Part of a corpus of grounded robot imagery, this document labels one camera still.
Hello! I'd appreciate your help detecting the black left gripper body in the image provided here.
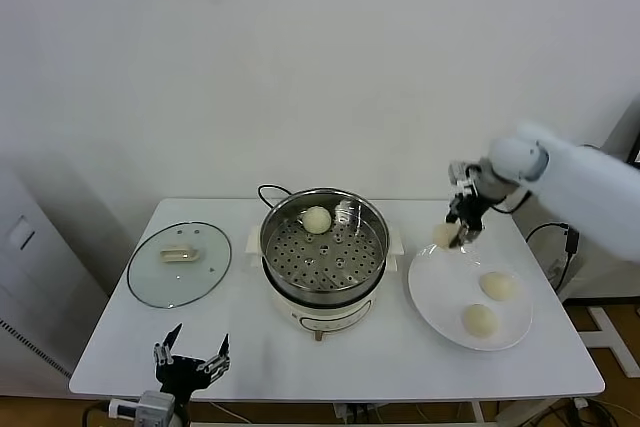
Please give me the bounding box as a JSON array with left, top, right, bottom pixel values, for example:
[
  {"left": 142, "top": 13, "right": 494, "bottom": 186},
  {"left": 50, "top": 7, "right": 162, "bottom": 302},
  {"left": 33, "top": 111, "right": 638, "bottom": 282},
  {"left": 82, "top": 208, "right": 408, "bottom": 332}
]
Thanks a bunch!
[{"left": 155, "top": 355, "right": 216, "bottom": 401}]

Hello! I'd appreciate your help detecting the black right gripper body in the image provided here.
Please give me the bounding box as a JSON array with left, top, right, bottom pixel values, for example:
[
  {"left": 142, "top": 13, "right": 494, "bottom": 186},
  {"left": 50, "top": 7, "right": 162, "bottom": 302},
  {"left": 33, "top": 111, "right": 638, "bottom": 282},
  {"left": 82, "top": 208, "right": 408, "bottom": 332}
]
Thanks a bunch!
[{"left": 452, "top": 186, "right": 489, "bottom": 233}]

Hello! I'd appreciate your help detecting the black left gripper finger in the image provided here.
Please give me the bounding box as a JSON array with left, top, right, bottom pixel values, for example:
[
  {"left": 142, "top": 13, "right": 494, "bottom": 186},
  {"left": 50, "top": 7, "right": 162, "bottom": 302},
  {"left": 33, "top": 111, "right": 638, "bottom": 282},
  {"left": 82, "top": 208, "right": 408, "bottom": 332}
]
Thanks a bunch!
[
  {"left": 153, "top": 323, "right": 184, "bottom": 368},
  {"left": 197, "top": 332, "right": 232, "bottom": 381}
]

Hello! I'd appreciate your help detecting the white steamed baozi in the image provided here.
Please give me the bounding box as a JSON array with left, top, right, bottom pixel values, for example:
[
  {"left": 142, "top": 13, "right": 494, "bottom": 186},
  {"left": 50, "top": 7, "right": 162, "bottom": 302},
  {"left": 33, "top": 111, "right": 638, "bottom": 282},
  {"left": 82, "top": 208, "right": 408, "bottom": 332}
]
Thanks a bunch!
[
  {"left": 478, "top": 270, "right": 516, "bottom": 302},
  {"left": 432, "top": 223, "right": 459, "bottom": 250},
  {"left": 302, "top": 205, "right": 333, "bottom": 235},
  {"left": 460, "top": 303, "right": 500, "bottom": 338}
]

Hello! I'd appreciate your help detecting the stainless steel steamer basket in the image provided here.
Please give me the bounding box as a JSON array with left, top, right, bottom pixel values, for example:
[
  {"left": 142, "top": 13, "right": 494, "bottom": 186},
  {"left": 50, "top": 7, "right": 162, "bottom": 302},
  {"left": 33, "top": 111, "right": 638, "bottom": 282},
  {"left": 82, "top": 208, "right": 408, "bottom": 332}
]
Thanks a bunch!
[{"left": 260, "top": 188, "right": 392, "bottom": 304}]

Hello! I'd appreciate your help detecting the white round plate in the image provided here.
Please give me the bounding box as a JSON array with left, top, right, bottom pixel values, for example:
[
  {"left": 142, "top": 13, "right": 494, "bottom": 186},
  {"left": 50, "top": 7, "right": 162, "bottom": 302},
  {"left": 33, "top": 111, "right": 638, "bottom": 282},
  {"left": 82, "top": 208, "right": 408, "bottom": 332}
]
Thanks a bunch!
[{"left": 407, "top": 240, "right": 535, "bottom": 352}]

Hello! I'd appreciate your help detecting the round glass pot lid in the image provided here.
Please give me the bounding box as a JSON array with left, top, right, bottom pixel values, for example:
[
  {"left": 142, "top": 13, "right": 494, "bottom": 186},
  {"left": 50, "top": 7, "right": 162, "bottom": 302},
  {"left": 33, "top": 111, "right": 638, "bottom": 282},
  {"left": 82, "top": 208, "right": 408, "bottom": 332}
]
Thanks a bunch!
[{"left": 126, "top": 220, "right": 235, "bottom": 309}]

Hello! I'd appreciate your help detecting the cream electric cooker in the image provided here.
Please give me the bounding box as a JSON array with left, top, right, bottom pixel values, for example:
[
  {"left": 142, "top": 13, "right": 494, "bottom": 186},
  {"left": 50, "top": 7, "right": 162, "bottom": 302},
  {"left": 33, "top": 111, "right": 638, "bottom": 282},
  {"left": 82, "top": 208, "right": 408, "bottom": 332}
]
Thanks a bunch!
[{"left": 244, "top": 224, "right": 405, "bottom": 343}]

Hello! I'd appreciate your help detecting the white side desk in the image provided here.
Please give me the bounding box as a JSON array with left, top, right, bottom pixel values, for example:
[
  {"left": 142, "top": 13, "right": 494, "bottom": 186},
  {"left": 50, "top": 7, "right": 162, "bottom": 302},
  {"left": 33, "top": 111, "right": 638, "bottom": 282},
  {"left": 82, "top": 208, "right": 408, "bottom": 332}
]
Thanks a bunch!
[{"left": 514, "top": 206, "right": 640, "bottom": 303}]

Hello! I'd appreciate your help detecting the white grey cabinet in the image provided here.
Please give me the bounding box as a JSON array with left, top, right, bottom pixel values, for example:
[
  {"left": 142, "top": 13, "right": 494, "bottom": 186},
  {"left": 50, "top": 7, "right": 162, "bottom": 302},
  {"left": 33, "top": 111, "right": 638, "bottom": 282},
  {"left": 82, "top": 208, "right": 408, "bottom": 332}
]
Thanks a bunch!
[{"left": 0, "top": 156, "right": 111, "bottom": 388}]

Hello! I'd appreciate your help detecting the white floor stand base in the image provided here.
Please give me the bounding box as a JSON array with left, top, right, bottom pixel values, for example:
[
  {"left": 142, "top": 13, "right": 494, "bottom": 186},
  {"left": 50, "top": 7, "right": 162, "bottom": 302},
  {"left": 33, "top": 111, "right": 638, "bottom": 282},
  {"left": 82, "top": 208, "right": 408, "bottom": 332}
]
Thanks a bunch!
[{"left": 587, "top": 306, "right": 640, "bottom": 376}]

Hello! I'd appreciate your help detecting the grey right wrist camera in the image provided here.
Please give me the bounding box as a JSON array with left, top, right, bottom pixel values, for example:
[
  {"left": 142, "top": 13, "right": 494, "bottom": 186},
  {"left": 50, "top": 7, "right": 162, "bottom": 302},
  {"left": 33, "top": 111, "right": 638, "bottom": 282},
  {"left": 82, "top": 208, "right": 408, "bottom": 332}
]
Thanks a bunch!
[{"left": 448, "top": 160, "right": 474, "bottom": 187}]

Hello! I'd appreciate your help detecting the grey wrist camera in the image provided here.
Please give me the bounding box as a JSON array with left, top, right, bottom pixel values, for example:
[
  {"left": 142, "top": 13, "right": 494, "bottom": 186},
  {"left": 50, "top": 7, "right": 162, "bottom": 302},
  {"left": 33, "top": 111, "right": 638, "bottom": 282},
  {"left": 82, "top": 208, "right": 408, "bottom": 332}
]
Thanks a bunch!
[
  {"left": 448, "top": 160, "right": 474, "bottom": 187},
  {"left": 137, "top": 390, "right": 176, "bottom": 426}
]

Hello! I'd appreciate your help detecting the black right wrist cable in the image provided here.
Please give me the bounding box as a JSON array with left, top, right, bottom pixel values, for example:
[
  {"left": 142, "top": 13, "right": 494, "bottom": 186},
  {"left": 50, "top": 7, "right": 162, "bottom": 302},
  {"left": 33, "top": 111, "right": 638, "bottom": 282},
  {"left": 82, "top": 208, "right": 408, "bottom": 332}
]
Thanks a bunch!
[{"left": 492, "top": 186, "right": 531, "bottom": 213}]

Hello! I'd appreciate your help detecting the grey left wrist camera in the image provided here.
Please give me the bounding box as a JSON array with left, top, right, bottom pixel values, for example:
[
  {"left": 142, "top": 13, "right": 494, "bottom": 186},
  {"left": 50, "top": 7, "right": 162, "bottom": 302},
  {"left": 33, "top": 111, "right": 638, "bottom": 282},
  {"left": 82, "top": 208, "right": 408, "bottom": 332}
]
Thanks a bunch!
[{"left": 137, "top": 390, "right": 176, "bottom": 426}]

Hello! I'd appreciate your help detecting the black power adapter with cable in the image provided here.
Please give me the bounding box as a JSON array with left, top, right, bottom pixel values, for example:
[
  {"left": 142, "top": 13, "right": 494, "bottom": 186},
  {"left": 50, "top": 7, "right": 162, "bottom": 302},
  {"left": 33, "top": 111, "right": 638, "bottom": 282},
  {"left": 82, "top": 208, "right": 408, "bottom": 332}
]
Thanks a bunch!
[{"left": 524, "top": 220, "right": 581, "bottom": 293}]

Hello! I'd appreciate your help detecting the white table frame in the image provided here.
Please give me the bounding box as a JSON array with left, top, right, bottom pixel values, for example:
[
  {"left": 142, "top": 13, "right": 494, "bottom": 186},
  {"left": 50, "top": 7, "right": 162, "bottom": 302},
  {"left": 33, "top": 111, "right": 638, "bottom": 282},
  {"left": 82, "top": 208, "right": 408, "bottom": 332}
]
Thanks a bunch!
[{"left": 172, "top": 399, "right": 486, "bottom": 427}]

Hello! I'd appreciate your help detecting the black cooker power cord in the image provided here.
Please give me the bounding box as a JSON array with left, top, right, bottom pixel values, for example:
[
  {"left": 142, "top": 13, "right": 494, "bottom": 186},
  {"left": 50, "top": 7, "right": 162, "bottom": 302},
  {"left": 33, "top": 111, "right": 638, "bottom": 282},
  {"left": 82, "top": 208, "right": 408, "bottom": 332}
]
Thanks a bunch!
[{"left": 257, "top": 184, "right": 296, "bottom": 211}]

